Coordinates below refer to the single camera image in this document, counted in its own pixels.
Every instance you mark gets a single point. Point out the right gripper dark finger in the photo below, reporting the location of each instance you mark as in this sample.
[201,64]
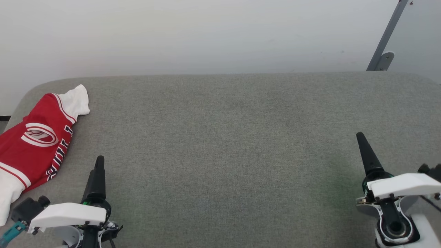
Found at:
[368,155]

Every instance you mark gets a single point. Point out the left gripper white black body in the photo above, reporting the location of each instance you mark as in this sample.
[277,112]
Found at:
[69,214]

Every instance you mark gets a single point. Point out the grey metal pole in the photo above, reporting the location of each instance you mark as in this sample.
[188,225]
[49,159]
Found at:
[387,31]

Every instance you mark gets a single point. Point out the wrist black camera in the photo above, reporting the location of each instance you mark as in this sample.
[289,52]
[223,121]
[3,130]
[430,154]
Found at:
[433,171]
[27,208]

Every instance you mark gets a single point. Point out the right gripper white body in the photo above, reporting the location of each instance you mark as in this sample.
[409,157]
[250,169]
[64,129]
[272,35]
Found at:
[403,184]

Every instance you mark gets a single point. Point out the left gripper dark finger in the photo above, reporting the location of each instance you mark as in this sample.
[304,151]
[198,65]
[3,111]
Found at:
[96,182]

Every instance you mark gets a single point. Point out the grey metal pole bracket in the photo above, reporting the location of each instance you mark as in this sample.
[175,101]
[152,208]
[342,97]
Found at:
[386,60]

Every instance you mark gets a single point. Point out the grey fabric sofa surface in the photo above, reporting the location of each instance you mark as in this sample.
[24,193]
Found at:
[220,155]

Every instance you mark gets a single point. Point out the left white grey robot arm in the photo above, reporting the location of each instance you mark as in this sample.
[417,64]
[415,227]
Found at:
[70,239]

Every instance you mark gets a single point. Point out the red and white jersey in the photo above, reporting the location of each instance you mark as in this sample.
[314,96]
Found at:
[34,148]

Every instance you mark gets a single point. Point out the right white grey robot arm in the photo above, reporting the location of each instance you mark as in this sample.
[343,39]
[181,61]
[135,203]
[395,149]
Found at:
[396,224]

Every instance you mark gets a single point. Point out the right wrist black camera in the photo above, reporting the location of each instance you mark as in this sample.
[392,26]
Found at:
[433,171]

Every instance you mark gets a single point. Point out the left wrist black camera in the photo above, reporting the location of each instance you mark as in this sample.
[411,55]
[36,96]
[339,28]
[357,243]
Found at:
[27,208]

